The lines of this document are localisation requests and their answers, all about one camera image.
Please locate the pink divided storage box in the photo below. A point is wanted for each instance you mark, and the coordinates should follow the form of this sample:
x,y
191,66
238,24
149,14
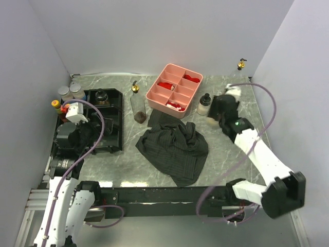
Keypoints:
x,y
182,94

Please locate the red yellow cap sauce bottle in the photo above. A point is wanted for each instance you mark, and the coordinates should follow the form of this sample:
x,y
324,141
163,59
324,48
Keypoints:
x,y
57,107

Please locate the tall gold spout sauce bottle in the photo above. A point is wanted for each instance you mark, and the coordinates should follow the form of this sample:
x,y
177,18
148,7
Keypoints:
x,y
237,73

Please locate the red item middle compartment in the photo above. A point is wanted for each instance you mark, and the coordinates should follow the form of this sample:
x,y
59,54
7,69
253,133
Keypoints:
x,y
166,85

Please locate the red white item front compartment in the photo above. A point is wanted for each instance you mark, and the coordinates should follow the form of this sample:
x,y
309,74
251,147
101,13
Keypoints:
x,y
175,106

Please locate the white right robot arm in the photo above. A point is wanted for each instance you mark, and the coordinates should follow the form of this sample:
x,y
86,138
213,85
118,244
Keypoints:
x,y
284,190

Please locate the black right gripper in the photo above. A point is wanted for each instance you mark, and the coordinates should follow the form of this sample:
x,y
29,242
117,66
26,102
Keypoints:
x,y
214,105

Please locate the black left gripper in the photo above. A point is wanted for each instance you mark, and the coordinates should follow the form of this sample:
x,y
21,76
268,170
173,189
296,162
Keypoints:
x,y
96,129

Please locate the red item back compartment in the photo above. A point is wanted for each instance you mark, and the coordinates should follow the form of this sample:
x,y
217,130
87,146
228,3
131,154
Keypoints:
x,y
192,78

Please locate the dark striped cloth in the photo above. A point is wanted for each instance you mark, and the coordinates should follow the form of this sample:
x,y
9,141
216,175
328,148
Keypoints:
x,y
174,148

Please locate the blue label spice jar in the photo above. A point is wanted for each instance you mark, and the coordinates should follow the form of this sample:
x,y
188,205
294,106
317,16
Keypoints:
x,y
77,91
65,93

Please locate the dark lid beige powder jar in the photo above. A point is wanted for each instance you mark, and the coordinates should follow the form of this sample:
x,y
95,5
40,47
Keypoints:
x,y
212,122

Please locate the black cap brown powder bottle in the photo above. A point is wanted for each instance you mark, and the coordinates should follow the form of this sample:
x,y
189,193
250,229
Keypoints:
x,y
101,97

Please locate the black divided organizer tray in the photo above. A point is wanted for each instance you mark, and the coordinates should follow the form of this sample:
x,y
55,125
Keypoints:
x,y
112,140

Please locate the red label sauce bottle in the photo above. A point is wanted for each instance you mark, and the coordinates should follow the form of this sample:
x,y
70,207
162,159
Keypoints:
x,y
65,108

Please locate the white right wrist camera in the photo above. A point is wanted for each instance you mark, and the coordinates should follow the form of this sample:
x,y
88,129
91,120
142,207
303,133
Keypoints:
x,y
234,91

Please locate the black cap white powder bottle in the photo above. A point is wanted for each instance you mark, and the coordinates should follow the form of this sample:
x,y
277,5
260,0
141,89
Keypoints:
x,y
204,104

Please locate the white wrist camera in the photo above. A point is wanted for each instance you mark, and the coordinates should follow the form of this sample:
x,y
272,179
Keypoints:
x,y
75,113
234,91

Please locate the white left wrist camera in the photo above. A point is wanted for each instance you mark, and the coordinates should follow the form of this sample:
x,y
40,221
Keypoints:
x,y
75,113

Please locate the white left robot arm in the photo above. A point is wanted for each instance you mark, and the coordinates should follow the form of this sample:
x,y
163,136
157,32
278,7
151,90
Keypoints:
x,y
69,200

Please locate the tall gold spout oil bottle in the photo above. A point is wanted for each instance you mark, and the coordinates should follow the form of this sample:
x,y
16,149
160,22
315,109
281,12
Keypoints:
x,y
137,104

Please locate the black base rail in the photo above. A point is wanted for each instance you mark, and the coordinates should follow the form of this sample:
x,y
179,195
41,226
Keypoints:
x,y
169,201

